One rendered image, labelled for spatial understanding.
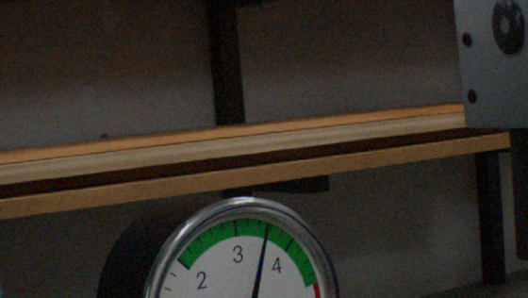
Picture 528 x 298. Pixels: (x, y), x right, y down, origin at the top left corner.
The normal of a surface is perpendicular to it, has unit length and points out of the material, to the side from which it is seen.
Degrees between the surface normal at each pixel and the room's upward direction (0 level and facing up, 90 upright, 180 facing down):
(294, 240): 90
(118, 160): 91
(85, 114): 90
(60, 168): 90
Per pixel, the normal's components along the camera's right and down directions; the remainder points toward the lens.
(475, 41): -0.94, 0.10
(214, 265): 0.59, -0.01
